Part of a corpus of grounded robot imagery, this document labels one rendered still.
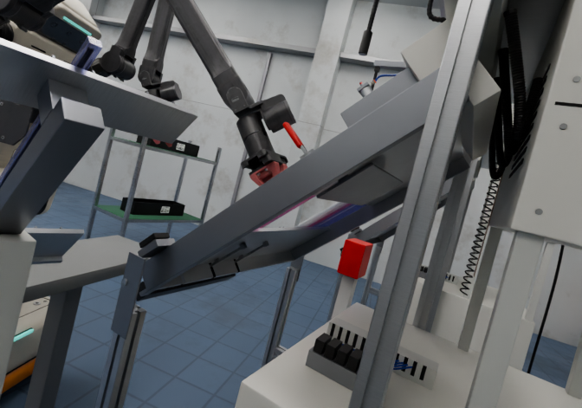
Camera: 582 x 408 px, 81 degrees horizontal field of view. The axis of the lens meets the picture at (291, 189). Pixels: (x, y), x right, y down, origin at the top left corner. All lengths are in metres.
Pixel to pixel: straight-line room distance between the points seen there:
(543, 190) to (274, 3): 4.98
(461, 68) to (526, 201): 0.19
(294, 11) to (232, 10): 0.91
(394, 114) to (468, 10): 0.16
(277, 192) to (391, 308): 0.27
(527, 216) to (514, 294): 0.10
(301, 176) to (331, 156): 0.06
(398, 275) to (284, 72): 4.47
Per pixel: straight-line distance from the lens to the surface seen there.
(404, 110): 0.56
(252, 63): 5.07
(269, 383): 0.72
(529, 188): 0.53
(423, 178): 0.50
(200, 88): 5.30
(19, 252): 0.57
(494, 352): 0.56
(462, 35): 0.55
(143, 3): 1.52
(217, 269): 0.99
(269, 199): 0.62
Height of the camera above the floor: 0.99
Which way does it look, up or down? 2 degrees down
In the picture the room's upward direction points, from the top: 14 degrees clockwise
